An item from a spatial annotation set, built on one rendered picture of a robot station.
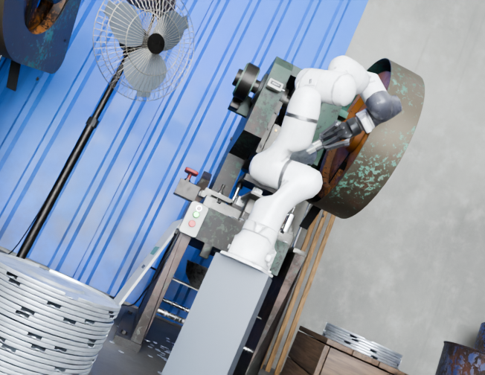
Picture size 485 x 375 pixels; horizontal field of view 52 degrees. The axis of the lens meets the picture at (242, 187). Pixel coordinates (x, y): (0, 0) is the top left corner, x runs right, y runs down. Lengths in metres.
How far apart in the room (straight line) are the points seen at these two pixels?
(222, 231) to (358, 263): 1.86
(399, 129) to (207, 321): 1.23
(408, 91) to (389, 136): 0.25
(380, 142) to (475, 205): 2.19
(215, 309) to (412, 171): 2.80
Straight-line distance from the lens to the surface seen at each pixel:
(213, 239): 2.15
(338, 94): 1.65
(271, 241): 1.60
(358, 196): 2.36
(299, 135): 1.62
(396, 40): 4.35
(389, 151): 2.28
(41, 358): 1.02
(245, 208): 2.24
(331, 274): 3.76
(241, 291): 1.54
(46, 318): 1.00
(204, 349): 1.56
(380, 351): 1.85
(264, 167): 1.66
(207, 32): 3.84
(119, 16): 2.55
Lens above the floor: 0.36
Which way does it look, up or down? 11 degrees up
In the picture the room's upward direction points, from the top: 24 degrees clockwise
